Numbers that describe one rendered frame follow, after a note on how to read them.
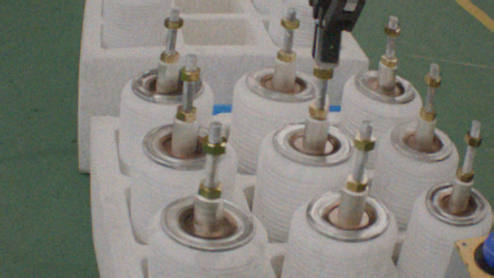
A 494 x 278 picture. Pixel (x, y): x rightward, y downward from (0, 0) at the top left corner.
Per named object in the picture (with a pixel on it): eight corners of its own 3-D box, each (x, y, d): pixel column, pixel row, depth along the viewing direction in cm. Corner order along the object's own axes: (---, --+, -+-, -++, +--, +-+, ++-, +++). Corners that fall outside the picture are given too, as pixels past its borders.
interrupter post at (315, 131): (322, 157, 85) (328, 125, 83) (297, 151, 85) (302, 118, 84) (328, 145, 87) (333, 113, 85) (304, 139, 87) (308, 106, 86)
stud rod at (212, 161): (203, 206, 73) (210, 119, 69) (215, 208, 73) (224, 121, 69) (201, 212, 72) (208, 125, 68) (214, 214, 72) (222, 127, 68)
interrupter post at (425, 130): (435, 148, 88) (441, 120, 87) (422, 153, 87) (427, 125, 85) (422, 137, 90) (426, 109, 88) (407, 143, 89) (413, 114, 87)
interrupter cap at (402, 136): (463, 153, 88) (465, 148, 88) (423, 172, 84) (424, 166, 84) (421, 122, 93) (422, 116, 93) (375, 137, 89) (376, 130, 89)
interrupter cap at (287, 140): (343, 177, 82) (344, 170, 82) (261, 157, 84) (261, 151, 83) (359, 139, 88) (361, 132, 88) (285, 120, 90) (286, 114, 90)
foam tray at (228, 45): (293, 55, 164) (302, -31, 155) (352, 174, 131) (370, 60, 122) (80, 58, 157) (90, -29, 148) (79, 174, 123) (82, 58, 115)
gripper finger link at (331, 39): (323, 8, 79) (318, 58, 81) (332, 19, 76) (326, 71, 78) (339, 9, 79) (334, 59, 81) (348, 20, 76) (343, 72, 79)
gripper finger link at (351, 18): (336, -13, 72) (319, 13, 78) (339, 6, 71) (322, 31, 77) (366, -9, 72) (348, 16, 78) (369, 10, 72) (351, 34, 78)
